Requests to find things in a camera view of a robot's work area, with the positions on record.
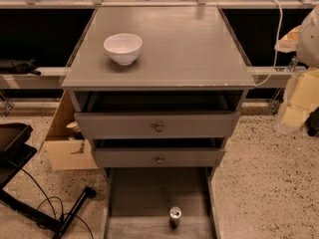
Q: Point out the white ceramic bowl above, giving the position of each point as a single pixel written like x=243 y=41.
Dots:
x=123 y=48

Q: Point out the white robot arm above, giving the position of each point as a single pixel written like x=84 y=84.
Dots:
x=301 y=96

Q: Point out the black object on rail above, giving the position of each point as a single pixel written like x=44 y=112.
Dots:
x=20 y=67

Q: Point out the grey drawer cabinet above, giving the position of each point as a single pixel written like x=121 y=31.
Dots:
x=157 y=93

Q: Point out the grey metal rail frame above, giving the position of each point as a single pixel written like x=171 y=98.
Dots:
x=33 y=77

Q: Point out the redbull can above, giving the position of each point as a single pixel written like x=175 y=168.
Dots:
x=175 y=214

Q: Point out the cardboard box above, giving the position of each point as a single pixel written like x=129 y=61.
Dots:
x=65 y=150

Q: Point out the black stand with tray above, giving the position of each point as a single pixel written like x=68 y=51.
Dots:
x=14 y=154

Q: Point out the grey top drawer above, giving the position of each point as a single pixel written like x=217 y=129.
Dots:
x=157 y=114

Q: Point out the grey bottom drawer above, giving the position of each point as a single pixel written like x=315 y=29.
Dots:
x=139 y=199

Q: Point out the grey middle drawer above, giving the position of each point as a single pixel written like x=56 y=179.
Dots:
x=158 y=152

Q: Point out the grey drawer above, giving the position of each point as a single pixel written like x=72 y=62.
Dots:
x=139 y=199
x=157 y=114
x=158 y=152

